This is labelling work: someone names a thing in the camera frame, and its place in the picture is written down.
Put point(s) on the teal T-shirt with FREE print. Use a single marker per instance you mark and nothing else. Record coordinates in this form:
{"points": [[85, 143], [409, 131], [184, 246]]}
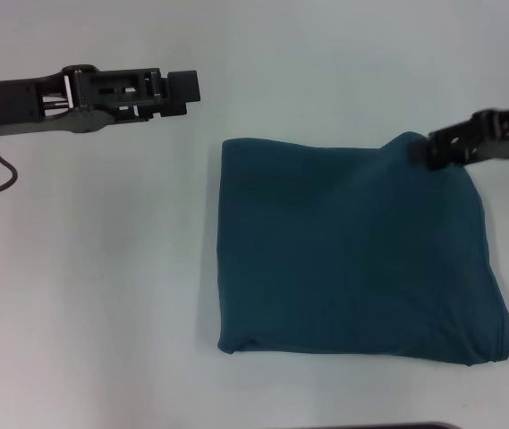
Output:
{"points": [[348, 259]]}

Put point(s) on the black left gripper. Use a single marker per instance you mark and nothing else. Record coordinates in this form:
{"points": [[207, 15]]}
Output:
{"points": [[17, 105]]}

